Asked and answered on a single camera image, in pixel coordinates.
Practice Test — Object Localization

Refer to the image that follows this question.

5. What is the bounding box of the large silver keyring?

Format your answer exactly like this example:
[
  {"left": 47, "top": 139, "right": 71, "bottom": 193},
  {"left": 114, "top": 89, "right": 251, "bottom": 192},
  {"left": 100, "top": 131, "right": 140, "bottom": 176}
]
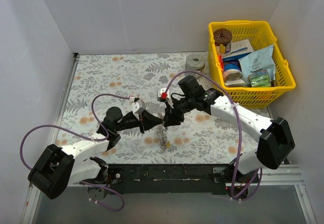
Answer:
[{"left": 157, "top": 113, "right": 169, "bottom": 151}]

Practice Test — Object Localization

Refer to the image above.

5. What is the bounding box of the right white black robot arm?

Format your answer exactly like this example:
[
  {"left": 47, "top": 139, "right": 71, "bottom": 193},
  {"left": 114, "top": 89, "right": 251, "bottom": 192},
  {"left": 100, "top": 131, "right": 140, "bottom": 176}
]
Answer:
[{"left": 157, "top": 75, "right": 295, "bottom": 182}]

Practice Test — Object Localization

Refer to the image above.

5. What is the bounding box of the brown lidded can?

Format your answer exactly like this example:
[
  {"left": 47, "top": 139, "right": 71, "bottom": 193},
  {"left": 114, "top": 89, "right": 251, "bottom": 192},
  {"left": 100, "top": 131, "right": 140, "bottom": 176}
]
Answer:
[{"left": 213, "top": 28, "right": 232, "bottom": 54}]

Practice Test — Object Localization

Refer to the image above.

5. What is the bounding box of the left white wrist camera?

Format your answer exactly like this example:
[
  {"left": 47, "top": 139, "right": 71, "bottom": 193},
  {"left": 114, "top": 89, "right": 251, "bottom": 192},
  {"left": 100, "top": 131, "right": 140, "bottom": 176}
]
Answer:
[{"left": 131, "top": 99, "right": 146, "bottom": 121}]

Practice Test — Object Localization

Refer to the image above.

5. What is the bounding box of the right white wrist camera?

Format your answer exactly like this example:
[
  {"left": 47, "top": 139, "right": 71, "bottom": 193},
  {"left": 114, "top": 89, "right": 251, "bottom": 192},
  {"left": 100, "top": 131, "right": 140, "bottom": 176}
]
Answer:
[{"left": 157, "top": 88, "right": 173, "bottom": 108}]

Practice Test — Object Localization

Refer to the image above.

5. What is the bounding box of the aluminium frame rail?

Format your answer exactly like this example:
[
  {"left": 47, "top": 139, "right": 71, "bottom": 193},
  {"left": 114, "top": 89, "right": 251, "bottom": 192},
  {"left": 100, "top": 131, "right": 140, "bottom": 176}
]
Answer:
[{"left": 21, "top": 164, "right": 316, "bottom": 223}]

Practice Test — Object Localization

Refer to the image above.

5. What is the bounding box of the green snack packet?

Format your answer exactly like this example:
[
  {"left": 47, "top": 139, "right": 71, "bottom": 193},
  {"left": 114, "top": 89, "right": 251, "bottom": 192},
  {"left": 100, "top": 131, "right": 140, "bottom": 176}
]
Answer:
[{"left": 248, "top": 70, "right": 271, "bottom": 87}]

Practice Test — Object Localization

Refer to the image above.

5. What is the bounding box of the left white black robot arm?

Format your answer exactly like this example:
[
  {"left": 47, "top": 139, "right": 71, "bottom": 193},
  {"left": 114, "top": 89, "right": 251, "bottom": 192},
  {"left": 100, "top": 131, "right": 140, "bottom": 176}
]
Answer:
[{"left": 28, "top": 107, "right": 163, "bottom": 199}]

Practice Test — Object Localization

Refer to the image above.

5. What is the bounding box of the yellow plastic basket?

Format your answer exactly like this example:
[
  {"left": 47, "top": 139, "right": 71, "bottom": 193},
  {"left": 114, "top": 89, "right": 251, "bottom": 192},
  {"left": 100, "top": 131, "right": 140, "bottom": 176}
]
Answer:
[{"left": 208, "top": 20, "right": 296, "bottom": 109}]

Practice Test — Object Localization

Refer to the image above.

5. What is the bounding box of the blue cassava chips bag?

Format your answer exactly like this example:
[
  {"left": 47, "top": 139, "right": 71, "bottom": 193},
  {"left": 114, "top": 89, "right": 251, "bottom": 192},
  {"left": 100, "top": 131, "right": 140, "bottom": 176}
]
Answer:
[{"left": 238, "top": 44, "right": 276, "bottom": 81}]

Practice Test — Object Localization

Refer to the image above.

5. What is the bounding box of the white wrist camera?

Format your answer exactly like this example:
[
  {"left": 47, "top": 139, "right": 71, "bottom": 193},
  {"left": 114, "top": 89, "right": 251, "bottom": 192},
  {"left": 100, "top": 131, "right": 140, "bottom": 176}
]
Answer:
[
  {"left": 131, "top": 99, "right": 146, "bottom": 121},
  {"left": 157, "top": 88, "right": 173, "bottom": 108}
]

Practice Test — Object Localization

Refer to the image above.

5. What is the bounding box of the white blue box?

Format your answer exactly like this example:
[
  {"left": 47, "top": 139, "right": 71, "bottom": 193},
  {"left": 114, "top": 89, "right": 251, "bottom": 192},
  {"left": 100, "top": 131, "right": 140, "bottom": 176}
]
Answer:
[{"left": 224, "top": 39, "right": 254, "bottom": 58}]

